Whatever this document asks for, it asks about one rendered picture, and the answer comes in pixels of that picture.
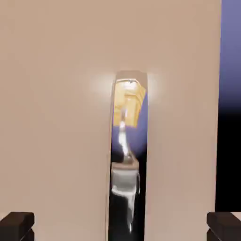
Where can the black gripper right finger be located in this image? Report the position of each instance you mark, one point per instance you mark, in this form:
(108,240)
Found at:
(224,225)

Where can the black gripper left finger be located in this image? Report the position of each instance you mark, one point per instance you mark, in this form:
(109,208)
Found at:
(17,224)

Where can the beige cabinet door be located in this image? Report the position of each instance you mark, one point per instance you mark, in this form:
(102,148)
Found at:
(56,113)

